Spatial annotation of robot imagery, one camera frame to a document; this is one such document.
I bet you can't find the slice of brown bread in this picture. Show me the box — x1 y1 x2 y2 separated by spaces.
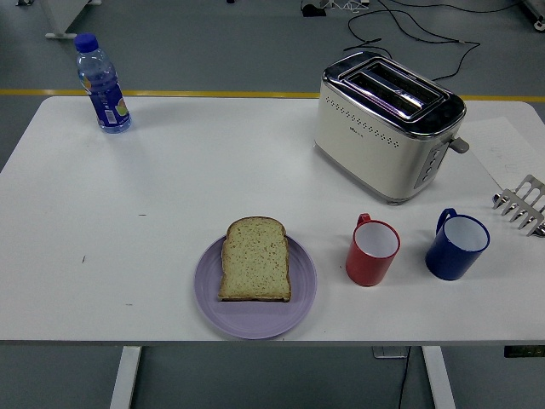
217 216 293 304

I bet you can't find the cream and chrome toaster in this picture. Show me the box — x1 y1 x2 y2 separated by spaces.
313 50 471 206

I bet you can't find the purple round plate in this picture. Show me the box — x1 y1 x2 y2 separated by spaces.
194 233 318 340

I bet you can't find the red mug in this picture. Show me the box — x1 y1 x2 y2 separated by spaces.
345 212 402 287

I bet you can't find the blue mug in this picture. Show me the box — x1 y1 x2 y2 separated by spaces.
425 207 491 281

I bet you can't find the blue-capped plastic water bottle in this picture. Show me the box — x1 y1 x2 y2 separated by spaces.
74 32 133 135

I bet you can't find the black floor device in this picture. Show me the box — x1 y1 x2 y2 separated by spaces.
300 0 328 18

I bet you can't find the white table leg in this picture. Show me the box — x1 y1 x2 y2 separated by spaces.
109 345 142 409
421 345 456 409

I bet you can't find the metal toast rack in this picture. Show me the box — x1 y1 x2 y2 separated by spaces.
492 173 545 238

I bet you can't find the white background desk leg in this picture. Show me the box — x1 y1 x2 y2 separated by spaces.
42 0 103 40

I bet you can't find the black under-table control box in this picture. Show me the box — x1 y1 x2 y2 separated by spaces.
504 345 545 358

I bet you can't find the white background desk foot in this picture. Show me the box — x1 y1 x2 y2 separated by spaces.
521 0 545 31

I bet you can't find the grey under-table bracket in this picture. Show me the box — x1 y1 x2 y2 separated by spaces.
372 347 410 359

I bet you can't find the short black floor cable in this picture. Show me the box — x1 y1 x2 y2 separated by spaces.
347 12 383 44

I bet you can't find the white wire frame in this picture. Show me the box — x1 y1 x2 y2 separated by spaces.
321 0 370 13

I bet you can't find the thin black under-table cable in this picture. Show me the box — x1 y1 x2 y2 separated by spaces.
398 347 410 409

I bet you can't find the long black floor cable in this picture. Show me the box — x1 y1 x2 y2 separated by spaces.
376 0 482 82

